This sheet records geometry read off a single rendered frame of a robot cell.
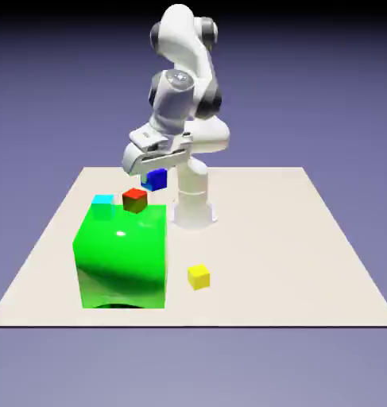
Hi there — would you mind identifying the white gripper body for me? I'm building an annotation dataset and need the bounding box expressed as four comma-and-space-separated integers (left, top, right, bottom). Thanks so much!
122, 141, 193, 176

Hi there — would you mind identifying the small blue cube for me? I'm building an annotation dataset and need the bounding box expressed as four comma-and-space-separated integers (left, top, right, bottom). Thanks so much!
141, 168, 168, 192

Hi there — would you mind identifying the small red cube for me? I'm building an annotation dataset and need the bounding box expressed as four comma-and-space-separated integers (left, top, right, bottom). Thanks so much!
122, 187, 149, 215

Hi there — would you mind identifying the small cyan cube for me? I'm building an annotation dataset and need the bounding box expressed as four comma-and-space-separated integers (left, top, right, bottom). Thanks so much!
91, 194, 115, 221

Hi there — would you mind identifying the small yellow cube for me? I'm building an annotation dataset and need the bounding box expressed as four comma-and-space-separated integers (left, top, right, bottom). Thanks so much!
187, 263, 211, 291

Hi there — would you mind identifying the large green box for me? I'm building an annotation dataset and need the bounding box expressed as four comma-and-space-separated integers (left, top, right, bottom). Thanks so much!
72, 203, 168, 310

